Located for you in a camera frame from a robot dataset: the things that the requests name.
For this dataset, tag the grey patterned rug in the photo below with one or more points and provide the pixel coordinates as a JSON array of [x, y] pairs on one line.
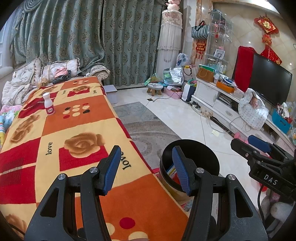
[[148, 132]]

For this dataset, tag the white tv cabinet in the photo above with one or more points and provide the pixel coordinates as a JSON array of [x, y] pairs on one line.
[[224, 107]]

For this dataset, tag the black trash bin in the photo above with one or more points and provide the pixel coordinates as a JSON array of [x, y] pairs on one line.
[[179, 162]]

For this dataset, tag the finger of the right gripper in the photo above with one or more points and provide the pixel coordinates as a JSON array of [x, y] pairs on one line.
[[248, 152], [259, 144]]

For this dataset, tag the red cloth television cover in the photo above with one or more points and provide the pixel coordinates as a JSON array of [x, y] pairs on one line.
[[243, 67]]

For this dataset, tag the red chinese knot decoration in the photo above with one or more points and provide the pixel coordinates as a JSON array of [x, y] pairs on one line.
[[269, 28]]

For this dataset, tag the white dotted baby blanket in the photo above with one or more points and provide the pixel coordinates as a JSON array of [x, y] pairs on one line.
[[252, 109]]

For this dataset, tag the black flat television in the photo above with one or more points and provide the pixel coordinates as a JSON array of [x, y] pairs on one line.
[[269, 80]]

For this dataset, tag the white gloved right hand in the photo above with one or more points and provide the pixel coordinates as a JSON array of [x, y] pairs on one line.
[[278, 210]]

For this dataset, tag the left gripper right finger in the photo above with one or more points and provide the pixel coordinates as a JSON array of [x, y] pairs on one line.
[[222, 210]]

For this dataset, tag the colourful cartoon quilt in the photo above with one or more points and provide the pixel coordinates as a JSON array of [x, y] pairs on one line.
[[8, 113]]

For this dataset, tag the green patterned curtain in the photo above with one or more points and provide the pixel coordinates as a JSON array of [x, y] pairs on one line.
[[121, 35]]

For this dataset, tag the small round wooden stool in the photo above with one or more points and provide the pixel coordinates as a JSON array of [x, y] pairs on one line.
[[154, 88]]

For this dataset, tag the silver foil bag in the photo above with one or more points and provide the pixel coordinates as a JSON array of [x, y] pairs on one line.
[[177, 78]]

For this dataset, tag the red orange rose blanket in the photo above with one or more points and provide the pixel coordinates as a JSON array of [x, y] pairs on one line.
[[82, 131]]

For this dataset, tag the striped tote bag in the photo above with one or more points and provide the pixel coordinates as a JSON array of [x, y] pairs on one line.
[[200, 32]]

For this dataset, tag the white pink yogurt bottle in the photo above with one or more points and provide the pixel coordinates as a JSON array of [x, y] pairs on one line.
[[48, 104]]

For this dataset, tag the pink dumbbell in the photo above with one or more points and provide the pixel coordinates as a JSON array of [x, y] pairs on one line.
[[241, 137]]

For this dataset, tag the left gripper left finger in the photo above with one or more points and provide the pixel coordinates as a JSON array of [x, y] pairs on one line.
[[55, 219]]

